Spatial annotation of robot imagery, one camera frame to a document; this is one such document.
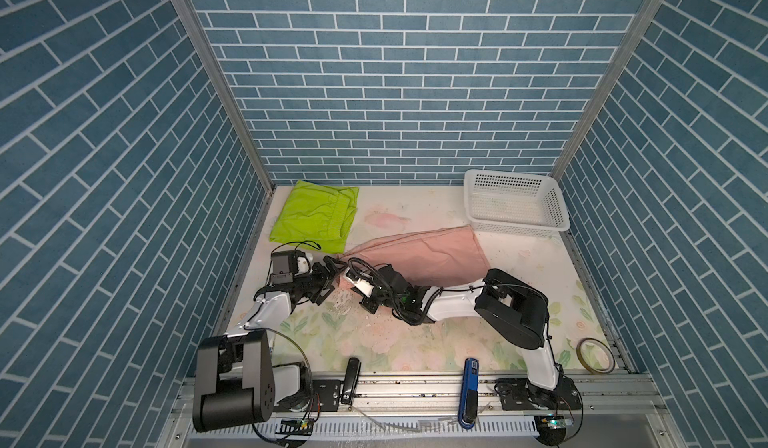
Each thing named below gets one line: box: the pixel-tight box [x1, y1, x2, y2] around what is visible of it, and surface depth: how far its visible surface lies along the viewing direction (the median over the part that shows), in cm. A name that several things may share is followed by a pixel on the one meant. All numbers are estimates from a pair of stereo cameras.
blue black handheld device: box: [457, 358, 479, 429], surface depth 75 cm
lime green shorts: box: [270, 180, 359, 254], surface depth 109 cm
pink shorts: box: [337, 225, 491, 288], surface depth 102 cm
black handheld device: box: [341, 357, 362, 405], surface depth 75 cm
